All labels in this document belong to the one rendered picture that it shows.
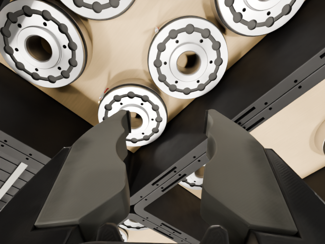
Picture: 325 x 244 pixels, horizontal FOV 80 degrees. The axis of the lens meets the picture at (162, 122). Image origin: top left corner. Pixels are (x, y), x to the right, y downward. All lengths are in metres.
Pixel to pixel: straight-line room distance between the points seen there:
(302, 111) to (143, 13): 0.29
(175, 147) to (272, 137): 0.20
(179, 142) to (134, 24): 0.17
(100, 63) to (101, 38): 0.03
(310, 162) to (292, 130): 0.10
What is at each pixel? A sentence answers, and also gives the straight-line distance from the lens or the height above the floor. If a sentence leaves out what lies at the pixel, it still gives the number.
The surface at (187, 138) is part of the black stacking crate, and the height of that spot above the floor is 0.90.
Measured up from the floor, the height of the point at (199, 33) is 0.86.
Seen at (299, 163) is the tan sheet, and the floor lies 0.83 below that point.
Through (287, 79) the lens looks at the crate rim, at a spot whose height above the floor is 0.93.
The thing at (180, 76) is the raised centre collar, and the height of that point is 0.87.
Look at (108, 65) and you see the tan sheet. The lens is 0.30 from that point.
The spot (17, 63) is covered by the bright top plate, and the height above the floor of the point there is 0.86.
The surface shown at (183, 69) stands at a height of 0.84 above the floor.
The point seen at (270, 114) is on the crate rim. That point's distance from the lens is 0.24.
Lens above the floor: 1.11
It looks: 59 degrees down
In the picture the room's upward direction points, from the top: 177 degrees clockwise
